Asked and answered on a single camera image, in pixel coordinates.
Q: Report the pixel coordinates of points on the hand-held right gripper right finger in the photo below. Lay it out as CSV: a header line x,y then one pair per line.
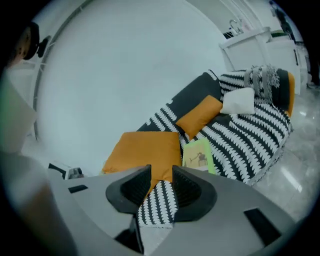
x,y
220,225

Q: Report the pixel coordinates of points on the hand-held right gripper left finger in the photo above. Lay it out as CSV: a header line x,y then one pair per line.
x,y
95,200

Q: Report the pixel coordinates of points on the green book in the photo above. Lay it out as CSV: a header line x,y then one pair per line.
x,y
197,155

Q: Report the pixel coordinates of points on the white floor device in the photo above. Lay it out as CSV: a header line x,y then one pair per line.
x,y
62,170

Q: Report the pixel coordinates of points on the large orange cushion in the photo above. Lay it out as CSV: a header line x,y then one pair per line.
x,y
145,150

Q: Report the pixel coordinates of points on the small orange cushion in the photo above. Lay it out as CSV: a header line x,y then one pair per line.
x,y
198,116

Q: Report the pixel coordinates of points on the person's light shirt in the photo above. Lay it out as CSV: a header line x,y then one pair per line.
x,y
15,112

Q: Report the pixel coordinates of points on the white cushion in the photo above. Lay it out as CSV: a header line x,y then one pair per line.
x,y
238,101

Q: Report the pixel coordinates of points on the folded grey patterned blanket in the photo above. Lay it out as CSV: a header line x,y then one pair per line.
x,y
265,80

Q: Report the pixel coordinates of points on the person's head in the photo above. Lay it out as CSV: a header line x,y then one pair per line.
x,y
21,48

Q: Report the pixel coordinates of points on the white counter cabinet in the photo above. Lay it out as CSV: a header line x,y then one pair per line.
x,y
272,47

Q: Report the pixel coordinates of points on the metal faucet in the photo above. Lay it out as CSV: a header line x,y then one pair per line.
x,y
235,26

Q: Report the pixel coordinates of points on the white curved rail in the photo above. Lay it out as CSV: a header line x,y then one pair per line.
x,y
53,42

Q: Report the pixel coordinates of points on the black head-worn camera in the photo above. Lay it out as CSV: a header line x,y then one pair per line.
x,y
35,40

